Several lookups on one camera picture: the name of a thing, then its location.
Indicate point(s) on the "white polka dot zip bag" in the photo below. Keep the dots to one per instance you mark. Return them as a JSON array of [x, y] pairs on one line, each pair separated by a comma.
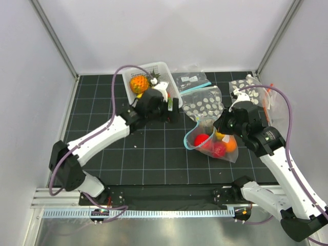
[[204, 102]]

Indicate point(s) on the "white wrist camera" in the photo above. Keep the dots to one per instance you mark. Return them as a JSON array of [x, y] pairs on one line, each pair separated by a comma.
[[162, 88], [239, 96]]

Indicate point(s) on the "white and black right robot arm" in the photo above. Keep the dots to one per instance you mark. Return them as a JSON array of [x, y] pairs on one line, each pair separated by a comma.
[[301, 212]]

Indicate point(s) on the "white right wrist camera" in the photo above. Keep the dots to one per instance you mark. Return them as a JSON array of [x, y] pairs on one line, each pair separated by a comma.
[[239, 96]]

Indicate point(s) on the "red yellow toy apple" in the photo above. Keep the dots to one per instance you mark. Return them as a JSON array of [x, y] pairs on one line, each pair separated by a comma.
[[218, 149]]

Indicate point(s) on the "clear bag blue zipper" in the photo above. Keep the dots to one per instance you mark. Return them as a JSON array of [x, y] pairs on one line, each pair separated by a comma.
[[188, 81]]

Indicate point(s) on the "yellow toy bell pepper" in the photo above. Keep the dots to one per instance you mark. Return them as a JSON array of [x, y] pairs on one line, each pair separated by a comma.
[[219, 136]]

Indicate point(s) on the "black grid cutting mat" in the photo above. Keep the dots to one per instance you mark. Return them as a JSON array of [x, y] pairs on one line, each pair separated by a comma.
[[154, 154]]

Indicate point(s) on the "clear zip bag teal zipper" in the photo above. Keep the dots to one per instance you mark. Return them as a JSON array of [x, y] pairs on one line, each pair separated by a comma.
[[205, 126]]

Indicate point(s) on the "white plastic basket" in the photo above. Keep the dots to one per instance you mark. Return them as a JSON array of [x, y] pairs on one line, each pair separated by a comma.
[[159, 68]]

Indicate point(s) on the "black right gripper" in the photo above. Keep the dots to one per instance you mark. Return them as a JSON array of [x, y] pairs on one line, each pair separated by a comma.
[[220, 123]]

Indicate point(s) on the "clear bag orange zipper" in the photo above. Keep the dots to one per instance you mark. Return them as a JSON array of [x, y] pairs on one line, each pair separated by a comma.
[[276, 111]]

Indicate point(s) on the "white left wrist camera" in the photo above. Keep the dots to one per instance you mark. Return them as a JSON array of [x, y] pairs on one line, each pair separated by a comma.
[[162, 88]]

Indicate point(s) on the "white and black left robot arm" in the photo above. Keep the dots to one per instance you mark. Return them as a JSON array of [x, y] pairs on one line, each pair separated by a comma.
[[67, 159]]

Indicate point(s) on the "slotted grey cable duct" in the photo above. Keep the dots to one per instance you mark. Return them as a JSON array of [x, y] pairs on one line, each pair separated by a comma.
[[95, 213]]

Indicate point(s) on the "orange toy pineapple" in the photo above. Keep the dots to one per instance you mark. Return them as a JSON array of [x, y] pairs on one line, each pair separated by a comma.
[[139, 84]]

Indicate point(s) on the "toy orange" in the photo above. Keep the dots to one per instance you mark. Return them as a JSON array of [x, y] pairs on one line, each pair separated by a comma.
[[231, 145]]

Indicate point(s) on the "polka dot bag at right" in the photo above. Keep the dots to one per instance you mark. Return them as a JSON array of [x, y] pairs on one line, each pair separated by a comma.
[[259, 96]]

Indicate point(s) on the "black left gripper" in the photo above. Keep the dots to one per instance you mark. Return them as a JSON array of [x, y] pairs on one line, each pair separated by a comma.
[[169, 116]]

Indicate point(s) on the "left aluminium frame post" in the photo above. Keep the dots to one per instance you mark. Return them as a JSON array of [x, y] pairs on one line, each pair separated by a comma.
[[51, 32]]

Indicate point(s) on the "aluminium frame post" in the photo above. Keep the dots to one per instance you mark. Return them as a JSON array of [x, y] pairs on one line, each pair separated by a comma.
[[51, 32], [286, 21]]

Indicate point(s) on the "right aluminium frame post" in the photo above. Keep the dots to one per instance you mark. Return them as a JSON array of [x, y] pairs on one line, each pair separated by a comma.
[[286, 21]]

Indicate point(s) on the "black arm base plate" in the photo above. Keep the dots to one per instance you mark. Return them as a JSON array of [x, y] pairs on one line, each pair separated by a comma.
[[175, 197]]

